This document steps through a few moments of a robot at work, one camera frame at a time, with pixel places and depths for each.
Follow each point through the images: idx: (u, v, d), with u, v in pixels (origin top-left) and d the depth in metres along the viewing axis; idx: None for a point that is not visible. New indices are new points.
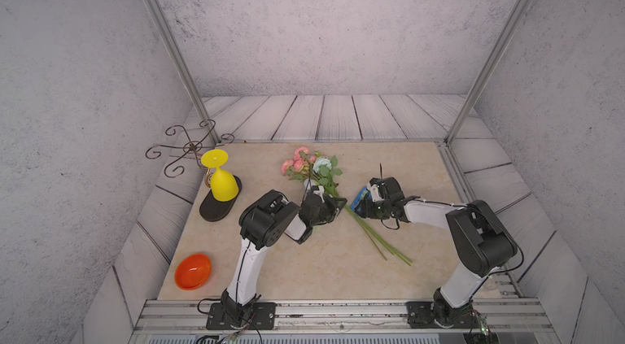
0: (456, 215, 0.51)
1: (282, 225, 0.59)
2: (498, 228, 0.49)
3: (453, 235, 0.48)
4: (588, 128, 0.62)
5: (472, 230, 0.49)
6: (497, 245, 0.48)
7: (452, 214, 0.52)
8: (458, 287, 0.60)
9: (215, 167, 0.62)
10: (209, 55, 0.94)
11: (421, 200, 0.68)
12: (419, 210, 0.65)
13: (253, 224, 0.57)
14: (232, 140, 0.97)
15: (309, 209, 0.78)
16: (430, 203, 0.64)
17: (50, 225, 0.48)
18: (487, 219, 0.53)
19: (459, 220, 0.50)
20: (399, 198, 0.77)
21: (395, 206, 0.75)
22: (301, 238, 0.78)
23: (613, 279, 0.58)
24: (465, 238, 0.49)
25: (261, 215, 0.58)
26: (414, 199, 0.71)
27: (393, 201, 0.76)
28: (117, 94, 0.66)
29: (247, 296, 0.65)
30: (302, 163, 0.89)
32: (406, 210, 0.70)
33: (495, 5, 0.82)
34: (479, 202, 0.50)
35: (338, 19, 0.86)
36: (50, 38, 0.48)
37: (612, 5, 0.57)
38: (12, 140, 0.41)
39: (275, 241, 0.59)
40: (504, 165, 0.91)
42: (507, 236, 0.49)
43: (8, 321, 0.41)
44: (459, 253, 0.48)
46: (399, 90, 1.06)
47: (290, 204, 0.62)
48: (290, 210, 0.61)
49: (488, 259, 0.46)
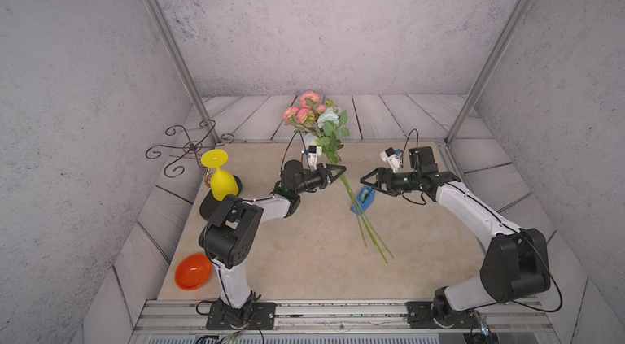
0: (503, 242, 0.43)
1: (246, 235, 0.50)
2: (541, 266, 0.45)
3: (490, 256, 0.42)
4: (587, 128, 0.62)
5: (515, 266, 0.42)
6: (528, 280, 0.44)
7: (500, 240, 0.45)
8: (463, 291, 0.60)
9: (215, 167, 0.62)
10: (210, 55, 0.94)
11: (465, 191, 0.57)
12: (456, 202, 0.56)
13: (214, 246, 0.50)
14: (233, 140, 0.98)
15: (292, 179, 0.70)
16: (473, 202, 0.53)
17: (50, 225, 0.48)
18: (537, 254, 0.45)
19: (505, 252, 0.42)
20: (432, 171, 0.67)
21: (426, 178, 0.65)
22: (289, 211, 0.72)
23: (614, 280, 0.58)
24: (504, 270, 0.43)
25: (222, 234, 0.51)
26: (452, 183, 0.60)
27: (424, 173, 0.67)
28: (117, 94, 0.66)
29: (242, 298, 0.64)
30: (305, 115, 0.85)
32: (438, 193, 0.61)
33: (495, 6, 0.82)
34: (534, 232, 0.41)
35: (338, 19, 0.86)
36: (50, 39, 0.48)
37: (612, 5, 0.57)
38: (12, 141, 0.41)
39: (247, 252, 0.54)
40: (504, 165, 0.91)
42: (546, 274, 0.43)
43: (8, 321, 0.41)
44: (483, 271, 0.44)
46: (399, 90, 1.06)
47: (251, 209, 0.53)
48: (250, 215, 0.52)
49: (514, 291, 0.43)
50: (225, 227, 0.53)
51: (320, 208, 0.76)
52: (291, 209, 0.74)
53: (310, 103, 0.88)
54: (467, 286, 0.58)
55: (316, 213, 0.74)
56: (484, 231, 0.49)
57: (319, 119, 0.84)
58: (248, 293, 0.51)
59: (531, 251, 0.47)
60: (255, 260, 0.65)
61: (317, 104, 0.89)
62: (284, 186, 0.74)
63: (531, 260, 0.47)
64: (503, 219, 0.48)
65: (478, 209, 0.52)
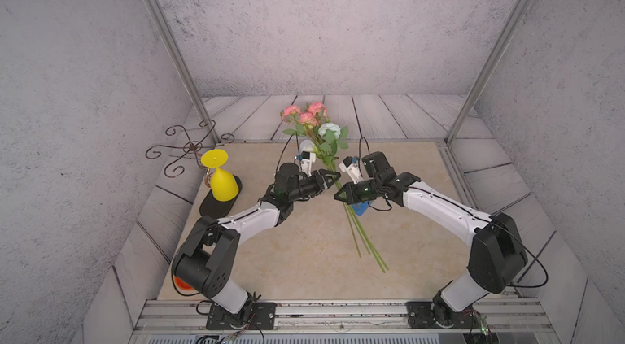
0: (484, 237, 0.44)
1: (220, 265, 0.45)
2: (517, 246, 0.47)
3: (474, 253, 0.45)
4: (588, 128, 0.62)
5: (500, 254, 0.43)
6: (513, 263, 0.45)
7: (480, 235, 0.46)
8: (461, 293, 0.59)
9: (215, 167, 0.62)
10: (209, 55, 0.94)
11: (429, 193, 0.56)
12: (426, 205, 0.56)
13: (187, 276, 0.45)
14: (232, 140, 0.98)
15: (286, 182, 0.66)
16: (440, 201, 0.54)
17: (50, 225, 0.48)
18: (512, 237, 0.48)
19: (489, 246, 0.43)
20: (391, 176, 0.67)
21: (387, 185, 0.64)
22: (281, 218, 0.67)
23: (613, 280, 0.58)
24: (491, 263, 0.44)
25: (194, 264, 0.46)
26: (414, 185, 0.60)
27: (384, 180, 0.66)
28: (116, 94, 0.65)
29: (239, 303, 0.63)
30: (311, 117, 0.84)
32: (405, 199, 0.61)
33: (495, 6, 0.82)
34: (503, 217, 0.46)
35: (338, 19, 0.86)
36: (50, 39, 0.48)
37: (612, 5, 0.57)
38: (12, 141, 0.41)
39: (226, 277, 0.49)
40: (504, 165, 0.91)
42: (524, 254, 0.45)
43: (8, 321, 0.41)
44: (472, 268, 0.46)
46: (399, 90, 1.06)
47: (225, 236, 0.47)
48: (224, 245, 0.46)
49: (505, 278, 0.43)
50: (201, 254, 0.48)
51: (320, 209, 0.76)
52: (281, 216, 0.67)
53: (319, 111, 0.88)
54: (461, 288, 0.59)
55: (316, 213, 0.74)
56: (461, 228, 0.50)
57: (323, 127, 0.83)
58: (247, 295, 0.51)
59: (505, 234, 0.49)
60: (255, 260, 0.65)
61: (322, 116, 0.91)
62: (277, 189, 0.69)
63: (508, 242, 0.49)
64: (474, 213, 0.49)
65: (449, 208, 0.52)
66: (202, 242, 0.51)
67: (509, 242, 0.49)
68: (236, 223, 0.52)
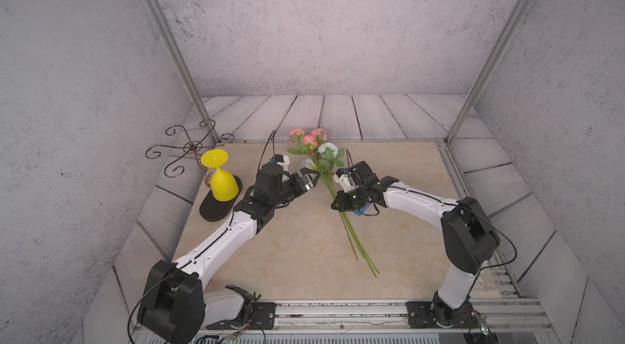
0: (452, 218, 0.48)
1: (181, 317, 0.40)
2: (485, 226, 0.51)
3: (447, 237, 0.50)
4: (587, 128, 0.62)
5: (468, 234, 0.47)
6: (482, 244, 0.49)
7: (447, 217, 0.50)
8: (455, 288, 0.60)
9: (214, 167, 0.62)
10: (210, 55, 0.94)
11: (405, 189, 0.62)
12: (404, 200, 0.61)
13: (155, 324, 0.41)
14: (232, 140, 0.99)
15: (266, 185, 0.61)
16: (416, 194, 0.59)
17: (50, 224, 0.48)
18: (478, 218, 0.52)
19: (456, 226, 0.47)
20: (373, 180, 0.73)
21: (371, 189, 0.69)
22: (260, 224, 0.60)
23: (613, 280, 0.58)
24: (462, 242, 0.47)
25: (158, 314, 0.42)
26: (393, 186, 0.65)
27: (368, 185, 0.72)
28: (117, 94, 0.66)
29: (236, 311, 0.63)
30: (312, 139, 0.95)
32: (386, 198, 0.65)
33: (494, 6, 0.82)
34: (469, 201, 0.51)
35: (338, 19, 0.86)
36: (50, 39, 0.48)
37: (612, 5, 0.57)
38: (12, 140, 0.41)
39: (198, 320, 0.45)
40: (504, 165, 0.91)
42: (492, 233, 0.49)
43: (8, 321, 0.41)
44: (448, 253, 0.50)
46: (399, 90, 1.06)
47: (185, 285, 0.41)
48: (185, 297, 0.40)
49: (478, 258, 0.47)
50: (166, 298, 0.44)
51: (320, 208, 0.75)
52: (261, 221, 0.60)
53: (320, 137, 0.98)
54: (452, 283, 0.60)
55: (316, 213, 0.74)
56: (433, 215, 0.54)
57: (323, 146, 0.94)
58: (242, 298, 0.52)
59: (472, 215, 0.53)
60: (255, 260, 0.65)
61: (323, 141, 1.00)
62: (258, 193, 0.64)
63: (476, 224, 0.53)
64: (442, 201, 0.54)
65: (423, 200, 0.57)
66: (164, 288, 0.46)
67: (478, 224, 0.53)
68: (198, 261, 0.45)
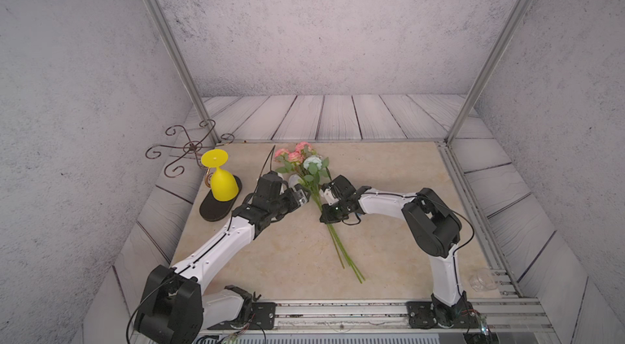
0: (411, 207, 0.55)
1: (181, 321, 0.40)
2: (443, 211, 0.55)
3: (412, 226, 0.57)
4: (588, 128, 0.62)
5: (427, 219, 0.53)
6: (444, 227, 0.54)
7: (408, 206, 0.56)
8: (444, 281, 0.61)
9: (214, 167, 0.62)
10: (210, 55, 0.94)
11: (374, 193, 0.70)
12: (375, 202, 0.67)
13: (151, 331, 0.41)
14: (232, 140, 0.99)
15: (267, 191, 0.64)
16: (383, 195, 0.66)
17: (50, 224, 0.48)
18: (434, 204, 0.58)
19: (415, 214, 0.53)
20: (351, 191, 0.79)
21: (350, 199, 0.75)
22: (257, 228, 0.60)
23: (613, 280, 0.58)
24: (423, 228, 0.53)
25: (155, 320, 0.42)
26: (367, 192, 0.72)
27: (347, 195, 0.79)
28: (117, 94, 0.66)
29: (235, 311, 0.63)
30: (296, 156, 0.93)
32: (361, 203, 0.72)
33: (495, 6, 0.82)
34: (426, 191, 0.57)
35: (338, 19, 0.86)
36: (50, 39, 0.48)
37: (612, 5, 0.57)
38: (12, 140, 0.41)
39: (196, 325, 0.44)
40: (504, 165, 0.91)
42: (452, 216, 0.55)
43: (8, 322, 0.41)
44: (419, 241, 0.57)
46: (399, 90, 1.06)
47: (184, 288, 0.41)
48: (184, 301, 0.40)
49: (442, 241, 0.52)
50: (163, 305, 0.44)
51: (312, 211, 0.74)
52: (258, 227, 0.60)
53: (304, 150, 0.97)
54: (442, 277, 0.61)
55: (316, 214, 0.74)
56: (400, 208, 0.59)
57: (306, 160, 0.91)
58: (242, 298, 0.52)
59: (431, 203, 0.59)
60: (255, 260, 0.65)
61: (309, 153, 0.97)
62: (258, 202, 0.65)
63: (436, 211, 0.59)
64: (405, 196, 0.60)
65: (390, 198, 0.63)
66: (162, 293, 0.45)
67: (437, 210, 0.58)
68: (198, 265, 0.45)
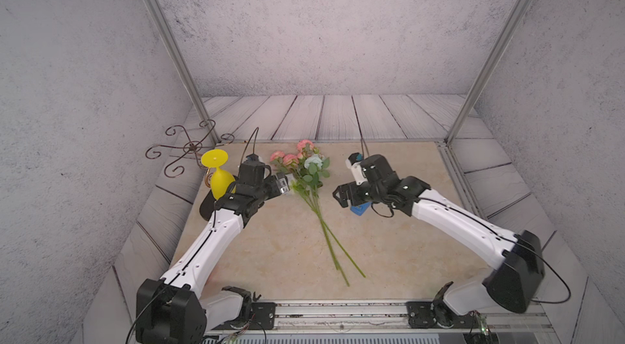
0: (512, 261, 0.42)
1: (184, 328, 0.39)
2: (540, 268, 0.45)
3: (499, 274, 0.50)
4: (588, 128, 0.62)
5: (528, 281, 0.39)
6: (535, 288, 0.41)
7: (509, 260, 0.42)
8: (468, 300, 0.58)
9: (215, 167, 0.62)
10: (210, 56, 0.95)
11: (444, 206, 0.51)
12: (439, 216, 0.51)
13: (157, 340, 0.40)
14: (232, 140, 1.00)
15: (251, 175, 0.61)
16: (458, 216, 0.49)
17: (51, 224, 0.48)
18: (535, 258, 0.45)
19: (519, 272, 0.39)
20: (395, 183, 0.60)
21: (393, 193, 0.58)
22: (246, 218, 0.58)
23: (613, 280, 0.58)
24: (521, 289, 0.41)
25: (159, 331, 0.41)
26: (427, 198, 0.53)
27: (390, 189, 0.59)
28: (117, 94, 0.66)
29: (236, 308, 0.63)
30: (291, 159, 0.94)
32: (418, 211, 0.54)
33: (495, 6, 0.82)
34: (529, 239, 0.43)
35: (338, 19, 0.86)
36: (51, 40, 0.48)
37: (612, 5, 0.57)
38: (12, 140, 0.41)
39: (201, 327, 0.44)
40: (504, 165, 0.91)
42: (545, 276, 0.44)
43: (8, 322, 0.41)
44: (492, 286, 0.48)
46: (399, 90, 1.06)
47: (179, 297, 0.39)
48: (181, 310, 0.38)
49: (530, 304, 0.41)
50: (163, 312, 0.43)
51: (310, 211, 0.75)
52: (246, 215, 0.58)
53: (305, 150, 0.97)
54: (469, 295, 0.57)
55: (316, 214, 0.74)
56: (481, 246, 0.46)
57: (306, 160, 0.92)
58: (242, 297, 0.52)
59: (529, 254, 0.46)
60: (255, 260, 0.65)
61: (309, 152, 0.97)
62: (242, 189, 0.62)
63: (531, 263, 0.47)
64: (497, 232, 0.45)
65: (471, 225, 0.47)
66: (157, 304, 0.44)
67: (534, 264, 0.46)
68: (188, 270, 0.43)
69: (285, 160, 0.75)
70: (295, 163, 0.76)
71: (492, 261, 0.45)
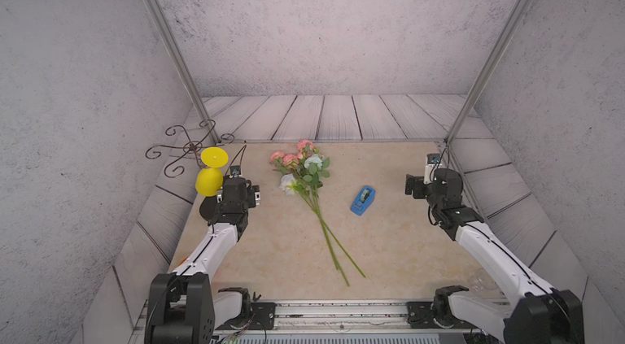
0: (532, 301, 0.41)
1: (199, 313, 0.41)
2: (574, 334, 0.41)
3: (516, 315, 0.49)
4: (587, 128, 0.62)
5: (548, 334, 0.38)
6: None
7: (530, 302, 0.41)
8: (475, 315, 0.57)
9: (213, 162, 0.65)
10: (210, 56, 0.95)
11: (488, 238, 0.52)
12: (480, 246, 0.52)
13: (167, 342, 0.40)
14: (232, 140, 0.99)
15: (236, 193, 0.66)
16: (496, 250, 0.50)
17: (51, 224, 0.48)
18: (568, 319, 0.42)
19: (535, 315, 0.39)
20: (454, 209, 0.63)
21: (447, 214, 0.61)
22: (240, 230, 0.64)
23: (613, 280, 0.58)
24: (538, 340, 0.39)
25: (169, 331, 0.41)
26: (478, 227, 0.55)
27: (445, 210, 0.63)
28: (117, 94, 0.66)
29: (237, 307, 0.63)
30: (291, 158, 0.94)
32: (461, 230, 0.57)
33: (494, 6, 0.82)
34: (567, 295, 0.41)
35: (338, 19, 0.86)
36: (51, 39, 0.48)
37: (612, 6, 0.57)
38: (12, 140, 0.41)
39: (209, 325, 0.44)
40: (504, 165, 0.91)
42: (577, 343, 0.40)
43: (9, 322, 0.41)
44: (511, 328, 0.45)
46: (398, 90, 1.06)
47: (194, 282, 0.42)
48: (198, 292, 0.42)
49: None
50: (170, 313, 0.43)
51: (311, 211, 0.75)
52: (240, 228, 0.64)
53: (305, 150, 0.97)
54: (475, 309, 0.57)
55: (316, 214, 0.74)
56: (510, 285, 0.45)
57: (306, 160, 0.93)
58: (242, 294, 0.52)
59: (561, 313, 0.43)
60: (255, 260, 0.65)
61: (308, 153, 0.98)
62: (230, 204, 0.67)
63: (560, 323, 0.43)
64: (531, 277, 0.44)
65: (507, 263, 0.47)
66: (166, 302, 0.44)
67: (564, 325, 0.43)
68: (198, 263, 0.47)
69: (285, 160, 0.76)
70: (294, 164, 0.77)
71: (513, 299, 0.45)
